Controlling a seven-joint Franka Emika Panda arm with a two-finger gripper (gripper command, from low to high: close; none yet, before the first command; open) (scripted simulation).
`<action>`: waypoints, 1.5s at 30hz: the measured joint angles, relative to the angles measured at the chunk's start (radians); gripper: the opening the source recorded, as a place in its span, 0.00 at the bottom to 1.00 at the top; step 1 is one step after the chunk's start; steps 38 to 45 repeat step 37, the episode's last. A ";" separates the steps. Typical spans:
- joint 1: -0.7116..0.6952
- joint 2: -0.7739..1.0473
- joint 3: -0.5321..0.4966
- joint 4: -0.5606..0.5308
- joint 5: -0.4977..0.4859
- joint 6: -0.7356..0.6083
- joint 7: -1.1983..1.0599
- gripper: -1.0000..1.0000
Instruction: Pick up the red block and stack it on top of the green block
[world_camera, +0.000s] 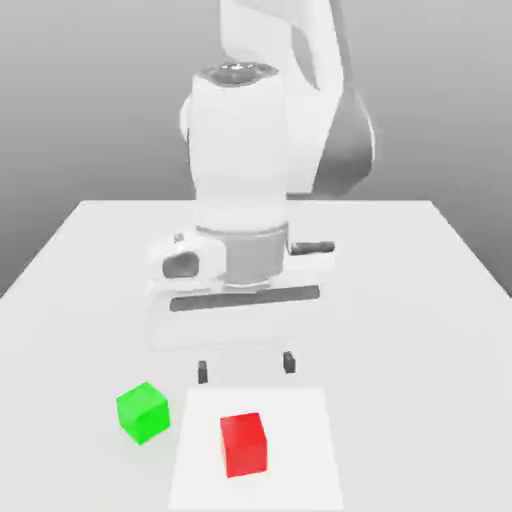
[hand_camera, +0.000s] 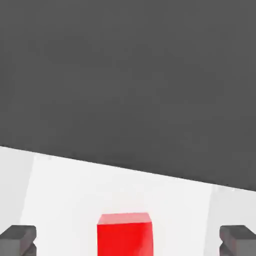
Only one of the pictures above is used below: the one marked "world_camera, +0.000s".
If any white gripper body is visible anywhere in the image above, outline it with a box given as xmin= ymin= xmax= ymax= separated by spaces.
xmin=144 ymin=275 xmax=335 ymax=353

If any small green cube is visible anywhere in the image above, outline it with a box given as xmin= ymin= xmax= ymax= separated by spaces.
xmin=115 ymin=380 xmax=172 ymax=447

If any small red cube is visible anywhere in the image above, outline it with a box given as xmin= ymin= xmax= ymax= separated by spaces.
xmin=219 ymin=411 xmax=269 ymax=480

